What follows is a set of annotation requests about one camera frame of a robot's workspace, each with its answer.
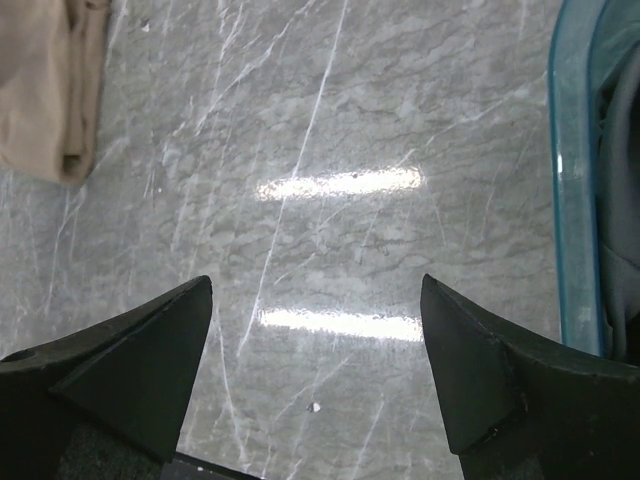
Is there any teal plastic laundry basket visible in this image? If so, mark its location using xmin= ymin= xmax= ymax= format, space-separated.
xmin=547 ymin=1 xmax=639 ymax=357

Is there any tan t shirt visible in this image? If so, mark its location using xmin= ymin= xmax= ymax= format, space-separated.
xmin=1 ymin=0 xmax=110 ymax=185

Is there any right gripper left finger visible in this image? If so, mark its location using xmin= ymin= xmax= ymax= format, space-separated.
xmin=1 ymin=276 xmax=212 ymax=479

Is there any grey t shirt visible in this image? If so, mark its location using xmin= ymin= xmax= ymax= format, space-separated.
xmin=592 ymin=9 xmax=640 ymax=364

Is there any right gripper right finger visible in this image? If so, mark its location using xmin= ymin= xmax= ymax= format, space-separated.
xmin=420 ymin=275 xmax=639 ymax=479

